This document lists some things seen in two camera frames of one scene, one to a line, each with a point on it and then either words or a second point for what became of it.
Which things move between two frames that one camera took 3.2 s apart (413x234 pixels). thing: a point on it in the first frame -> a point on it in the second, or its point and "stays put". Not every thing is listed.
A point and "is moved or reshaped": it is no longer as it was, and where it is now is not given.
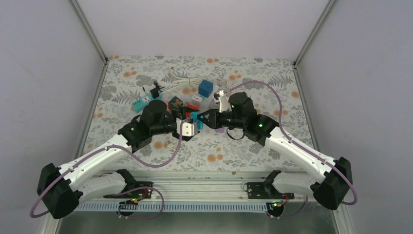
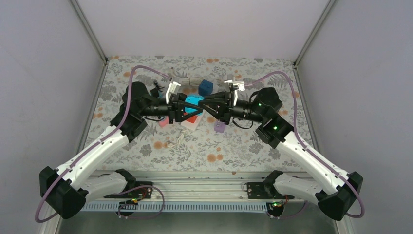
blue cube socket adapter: x=205 y=88 stays put
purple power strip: x=220 y=130 stays put
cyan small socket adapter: x=199 y=123 -> x=193 y=99
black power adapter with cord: x=155 y=92 stays put
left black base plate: x=140 y=193 stays put
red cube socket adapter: x=192 y=107 is moved or reshaped
